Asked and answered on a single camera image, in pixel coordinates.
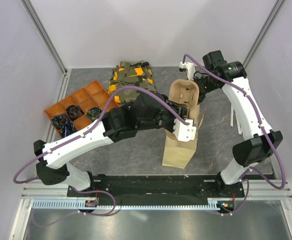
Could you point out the dark patterned rolled sock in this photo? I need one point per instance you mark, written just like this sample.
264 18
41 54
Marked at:
59 121

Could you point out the camouflage folded cloth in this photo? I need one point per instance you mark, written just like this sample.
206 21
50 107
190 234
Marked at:
137 74

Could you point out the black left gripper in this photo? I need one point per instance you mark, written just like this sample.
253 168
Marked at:
180 109

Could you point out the green yellow rolled sock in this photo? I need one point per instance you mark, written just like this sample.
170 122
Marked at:
95 114

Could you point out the orange compartment tray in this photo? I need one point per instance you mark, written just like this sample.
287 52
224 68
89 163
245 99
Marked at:
91 95

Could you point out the brown paper bag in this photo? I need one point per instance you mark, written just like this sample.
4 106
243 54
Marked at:
181 145

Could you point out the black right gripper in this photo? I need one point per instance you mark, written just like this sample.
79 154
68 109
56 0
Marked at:
200 98

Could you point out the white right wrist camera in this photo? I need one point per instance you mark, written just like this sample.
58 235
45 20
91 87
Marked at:
188 68

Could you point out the cardboard cup carrier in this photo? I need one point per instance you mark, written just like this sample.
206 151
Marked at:
186 92

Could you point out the grey slotted cable duct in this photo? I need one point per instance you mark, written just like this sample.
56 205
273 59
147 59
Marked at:
83 204

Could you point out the white paper straws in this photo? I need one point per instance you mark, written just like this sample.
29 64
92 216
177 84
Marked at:
234 118

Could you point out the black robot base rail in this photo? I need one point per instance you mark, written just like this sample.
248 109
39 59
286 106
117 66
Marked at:
163 189

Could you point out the blue striped rolled sock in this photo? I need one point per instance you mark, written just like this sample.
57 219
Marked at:
68 129

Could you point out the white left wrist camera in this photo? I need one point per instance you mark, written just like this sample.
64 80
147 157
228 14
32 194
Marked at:
183 132

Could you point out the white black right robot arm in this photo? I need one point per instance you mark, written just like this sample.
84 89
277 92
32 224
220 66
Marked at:
260 140

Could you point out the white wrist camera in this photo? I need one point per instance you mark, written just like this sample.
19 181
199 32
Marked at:
188 68
183 132

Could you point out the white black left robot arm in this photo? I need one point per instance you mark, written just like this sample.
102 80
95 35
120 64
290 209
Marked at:
145 113

